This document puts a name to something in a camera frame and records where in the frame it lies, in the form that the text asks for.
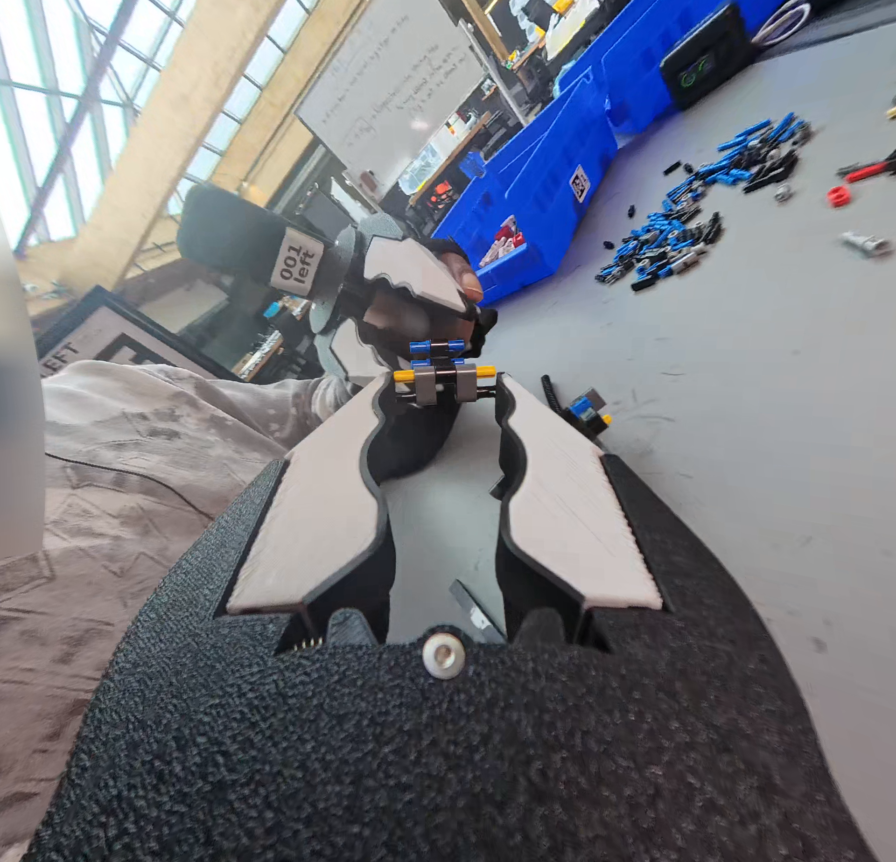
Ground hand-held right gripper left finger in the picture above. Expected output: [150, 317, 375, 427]
[224, 372, 396, 618]

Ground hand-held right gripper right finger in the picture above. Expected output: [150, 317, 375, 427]
[496, 372, 665, 614]

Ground black framed sign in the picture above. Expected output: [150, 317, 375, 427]
[35, 284, 242, 383]

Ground cluttered wooden workbench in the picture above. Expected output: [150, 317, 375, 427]
[402, 106, 526, 208]

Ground black brick frame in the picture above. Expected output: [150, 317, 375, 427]
[539, 374, 616, 437]

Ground dark grey toy beam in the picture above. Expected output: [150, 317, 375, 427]
[448, 578, 508, 646]

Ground person's left hand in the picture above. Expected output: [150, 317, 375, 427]
[445, 252, 487, 304]

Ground small grey black brick assembly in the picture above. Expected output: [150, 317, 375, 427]
[393, 339, 501, 408]

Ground white coiled cable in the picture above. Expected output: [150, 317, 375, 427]
[752, 1, 813, 47]

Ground pile of red white pieces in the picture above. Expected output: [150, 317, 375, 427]
[826, 149, 896, 208]

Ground red and white brick pieces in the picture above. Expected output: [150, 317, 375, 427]
[478, 217, 527, 269]

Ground pile of blue black pins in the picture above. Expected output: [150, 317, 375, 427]
[595, 112, 816, 294]

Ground person's torso in grey sweatshirt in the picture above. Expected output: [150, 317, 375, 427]
[0, 449, 288, 862]

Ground person's left forearm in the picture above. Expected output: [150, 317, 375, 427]
[42, 360, 365, 471]

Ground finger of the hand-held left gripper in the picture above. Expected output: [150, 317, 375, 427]
[313, 319, 387, 392]
[360, 234, 484, 317]

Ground wooden shelf with containers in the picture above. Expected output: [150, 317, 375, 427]
[437, 0, 620, 65]

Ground whiteboard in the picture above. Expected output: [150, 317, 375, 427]
[294, 0, 491, 203]

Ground black case with green rings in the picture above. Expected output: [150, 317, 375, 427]
[661, 1, 757, 110]

